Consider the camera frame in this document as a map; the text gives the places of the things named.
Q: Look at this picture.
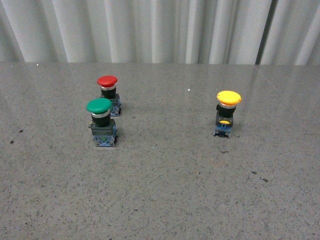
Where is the yellow mushroom push button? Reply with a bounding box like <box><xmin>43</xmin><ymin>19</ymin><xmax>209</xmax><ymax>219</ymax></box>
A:
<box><xmin>214</xmin><ymin>90</ymin><xmax>242</xmax><ymax>138</ymax></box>

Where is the green mushroom push button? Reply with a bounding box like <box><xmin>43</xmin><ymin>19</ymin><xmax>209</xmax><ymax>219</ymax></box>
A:
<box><xmin>86</xmin><ymin>98</ymin><xmax>118</xmax><ymax>147</ymax></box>

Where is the red mushroom push button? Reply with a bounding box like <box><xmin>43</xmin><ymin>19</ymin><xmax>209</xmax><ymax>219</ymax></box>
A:
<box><xmin>97</xmin><ymin>75</ymin><xmax>121</xmax><ymax>117</ymax></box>

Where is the white pleated curtain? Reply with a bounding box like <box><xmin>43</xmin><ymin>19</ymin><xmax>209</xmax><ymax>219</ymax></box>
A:
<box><xmin>0</xmin><ymin>0</ymin><xmax>320</xmax><ymax>66</ymax></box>

